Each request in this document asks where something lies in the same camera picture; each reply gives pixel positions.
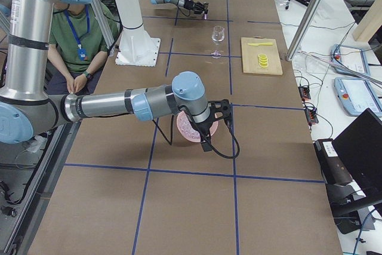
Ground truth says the far teach pendant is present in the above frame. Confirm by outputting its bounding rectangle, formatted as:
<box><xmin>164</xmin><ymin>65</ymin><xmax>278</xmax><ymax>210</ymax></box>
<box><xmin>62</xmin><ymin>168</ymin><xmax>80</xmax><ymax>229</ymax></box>
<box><xmin>331</xmin><ymin>44</ymin><xmax>370</xmax><ymax>75</ymax></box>

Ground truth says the person in green shirt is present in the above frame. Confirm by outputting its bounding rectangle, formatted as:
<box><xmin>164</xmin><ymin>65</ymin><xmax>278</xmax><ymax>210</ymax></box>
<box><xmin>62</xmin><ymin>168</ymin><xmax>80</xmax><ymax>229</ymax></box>
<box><xmin>47</xmin><ymin>2</ymin><xmax>109</xmax><ymax>95</ymax></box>

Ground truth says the aluminium frame post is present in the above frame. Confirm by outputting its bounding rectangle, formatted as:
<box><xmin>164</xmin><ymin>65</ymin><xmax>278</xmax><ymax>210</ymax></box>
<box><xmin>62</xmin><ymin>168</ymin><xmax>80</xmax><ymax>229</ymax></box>
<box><xmin>286</xmin><ymin>0</ymin><xmax>321</xmax><ymax>62</ymax></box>

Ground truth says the clear wine glass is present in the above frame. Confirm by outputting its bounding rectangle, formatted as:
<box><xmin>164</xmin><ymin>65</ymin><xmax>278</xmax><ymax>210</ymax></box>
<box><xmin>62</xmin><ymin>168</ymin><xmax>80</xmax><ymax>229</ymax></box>
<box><xmin>211</xmin><ymin>26</ymin><xmax>225</xmax><ymax>59</ymax></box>

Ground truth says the black laptop monitor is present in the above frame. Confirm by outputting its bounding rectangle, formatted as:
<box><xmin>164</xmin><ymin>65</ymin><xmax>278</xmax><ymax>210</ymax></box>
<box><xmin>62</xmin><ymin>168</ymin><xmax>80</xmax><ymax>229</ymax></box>
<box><xmin>332</xmin><ymin>108</ymin><xmax>381</xmax><ymax>195</ymax></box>

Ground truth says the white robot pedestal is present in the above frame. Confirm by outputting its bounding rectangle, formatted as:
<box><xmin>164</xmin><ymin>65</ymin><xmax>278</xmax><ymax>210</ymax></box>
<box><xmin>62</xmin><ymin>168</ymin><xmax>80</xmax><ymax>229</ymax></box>
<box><xmin>115</xmin><ymin>0</ymin><xmax>161</xmax><ymax>67</ymax></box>

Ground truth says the teach pendant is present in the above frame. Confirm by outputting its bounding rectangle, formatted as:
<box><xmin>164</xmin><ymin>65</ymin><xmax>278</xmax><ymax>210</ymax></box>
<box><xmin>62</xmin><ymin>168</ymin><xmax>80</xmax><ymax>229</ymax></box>
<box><xmin>331</xmin><ymin>44</ymin><xmax>370</xmax><ymax>75</ymax></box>
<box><xmin>334</xmin><ymin>77</ymin><xmax>381</xmax><ymax>117</ymax></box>

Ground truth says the near teach pendant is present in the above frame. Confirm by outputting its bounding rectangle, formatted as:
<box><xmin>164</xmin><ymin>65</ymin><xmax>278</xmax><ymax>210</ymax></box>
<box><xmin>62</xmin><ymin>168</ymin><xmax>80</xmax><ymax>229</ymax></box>
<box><xmin>334</xmin><ymin>77</ymin><xmax>381</xmax><ymax>117</ymax></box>

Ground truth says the steel jigger cup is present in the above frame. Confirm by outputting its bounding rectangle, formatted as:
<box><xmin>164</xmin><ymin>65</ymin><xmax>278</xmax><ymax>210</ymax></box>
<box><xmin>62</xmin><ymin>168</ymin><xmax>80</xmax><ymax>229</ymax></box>
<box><xmin>203</xmin><ymin>2</ymin><xmax>209</xmax><ymax>20</ymax></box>

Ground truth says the pink bowl with ice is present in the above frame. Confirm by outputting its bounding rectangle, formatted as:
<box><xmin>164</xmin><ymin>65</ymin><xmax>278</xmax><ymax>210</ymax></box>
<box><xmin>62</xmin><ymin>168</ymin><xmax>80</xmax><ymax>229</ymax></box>
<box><xmin>177</xmin><ymin>111</ymin><xmax>201</xmax><ymax>143</ymax></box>

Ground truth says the yellow plastic knife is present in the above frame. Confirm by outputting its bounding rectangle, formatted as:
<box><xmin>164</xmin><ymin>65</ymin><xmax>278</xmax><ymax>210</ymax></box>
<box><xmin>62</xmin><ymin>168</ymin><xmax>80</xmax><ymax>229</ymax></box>
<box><xmin>247</xmin><ymin>42</ymin><xmax>273</xmax><ymax>47</ymax></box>

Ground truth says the metal rod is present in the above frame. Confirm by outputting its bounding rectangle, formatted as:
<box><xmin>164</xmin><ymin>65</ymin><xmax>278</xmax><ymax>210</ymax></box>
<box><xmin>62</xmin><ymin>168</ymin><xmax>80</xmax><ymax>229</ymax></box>
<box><xmin>301</xmin><ymin>51</ymin><xmax>382</xmax><ymax>85</ymax></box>

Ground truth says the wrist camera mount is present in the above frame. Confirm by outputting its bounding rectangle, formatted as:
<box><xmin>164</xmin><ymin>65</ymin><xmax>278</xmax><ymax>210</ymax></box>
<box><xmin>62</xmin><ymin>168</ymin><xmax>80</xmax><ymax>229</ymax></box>
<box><xmin>208</xmin><ymin>99</ymin><xmax>232</xmax><ymax>126</ymax></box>

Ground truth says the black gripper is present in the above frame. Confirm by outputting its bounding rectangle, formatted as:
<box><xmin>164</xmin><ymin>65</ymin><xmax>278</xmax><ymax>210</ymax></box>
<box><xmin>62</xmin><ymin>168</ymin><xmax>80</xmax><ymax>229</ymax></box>
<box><xmin>183</xmin><ymin>0</ymin><xmax>209</xmax><ymax>15</ymax></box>
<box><xmin>196</xmin><ymin>117</ymin><xmax>216</xmax><ymax>151</ymax></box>

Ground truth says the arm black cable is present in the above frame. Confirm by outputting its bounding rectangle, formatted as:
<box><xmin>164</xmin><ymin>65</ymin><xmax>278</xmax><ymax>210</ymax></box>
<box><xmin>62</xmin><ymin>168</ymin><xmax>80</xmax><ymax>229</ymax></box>
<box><xmin>152</xmin><ymin>105</ymin><xmax>241</xmax><ymax>158</ymax></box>

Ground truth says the black box device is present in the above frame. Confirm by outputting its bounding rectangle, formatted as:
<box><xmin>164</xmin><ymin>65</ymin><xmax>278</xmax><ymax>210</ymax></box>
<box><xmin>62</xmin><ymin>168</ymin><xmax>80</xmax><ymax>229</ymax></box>
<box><xmin>313</xmin><ymin>139</ymin><xmax>353</xmax><ymax>186</ymax></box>

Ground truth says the bamboo cutting board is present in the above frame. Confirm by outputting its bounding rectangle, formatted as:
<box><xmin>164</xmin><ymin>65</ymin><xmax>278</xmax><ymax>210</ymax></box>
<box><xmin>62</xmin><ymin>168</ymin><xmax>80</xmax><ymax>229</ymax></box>
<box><xmin>241</xmin><ymin>37</ymin><xmax>283</xmax><ymax>76</ymax></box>

